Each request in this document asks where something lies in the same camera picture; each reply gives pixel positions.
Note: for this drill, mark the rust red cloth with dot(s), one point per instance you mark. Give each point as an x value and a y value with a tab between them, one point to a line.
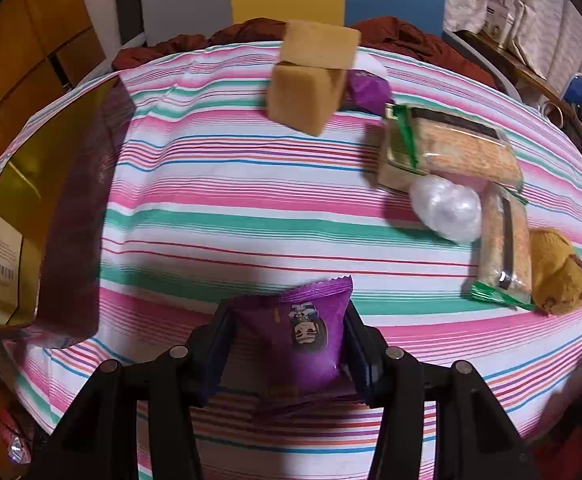
411	35

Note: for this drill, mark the brown plush toy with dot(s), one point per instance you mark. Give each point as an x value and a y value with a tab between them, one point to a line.
558	272

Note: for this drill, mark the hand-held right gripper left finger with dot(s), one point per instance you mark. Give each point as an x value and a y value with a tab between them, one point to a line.
215	360

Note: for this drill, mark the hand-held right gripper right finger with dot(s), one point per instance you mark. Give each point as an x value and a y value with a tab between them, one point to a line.
368	380

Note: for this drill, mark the tan sponge block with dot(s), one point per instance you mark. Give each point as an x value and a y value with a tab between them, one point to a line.
303	97
318	42

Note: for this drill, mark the wooden side shelf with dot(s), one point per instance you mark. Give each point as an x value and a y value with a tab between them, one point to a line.
531	72

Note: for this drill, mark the clear plastic bag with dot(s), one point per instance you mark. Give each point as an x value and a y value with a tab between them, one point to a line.
446	210

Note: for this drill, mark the green-edged cracker packet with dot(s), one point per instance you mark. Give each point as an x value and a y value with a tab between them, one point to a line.
456	147
506	250

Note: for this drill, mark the red plastic packaging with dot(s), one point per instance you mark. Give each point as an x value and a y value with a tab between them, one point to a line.
11	435

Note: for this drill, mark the wooden wardrobe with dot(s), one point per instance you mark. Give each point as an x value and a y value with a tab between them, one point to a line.
21	35

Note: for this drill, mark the beige barcode carton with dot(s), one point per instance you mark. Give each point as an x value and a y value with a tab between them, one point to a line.
1	270

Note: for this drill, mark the purple snack packet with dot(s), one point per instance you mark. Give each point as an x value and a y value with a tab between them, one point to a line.
296	340
368	92

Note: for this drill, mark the white printed package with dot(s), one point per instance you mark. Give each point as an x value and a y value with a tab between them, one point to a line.
500	19

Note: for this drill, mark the blue round object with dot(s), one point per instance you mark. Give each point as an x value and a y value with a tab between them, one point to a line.
577	90

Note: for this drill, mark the gold cardboard box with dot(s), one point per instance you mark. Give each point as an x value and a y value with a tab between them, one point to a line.
46	160

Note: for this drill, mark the beige patterned curtain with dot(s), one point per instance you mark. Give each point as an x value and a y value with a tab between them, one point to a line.
546	5

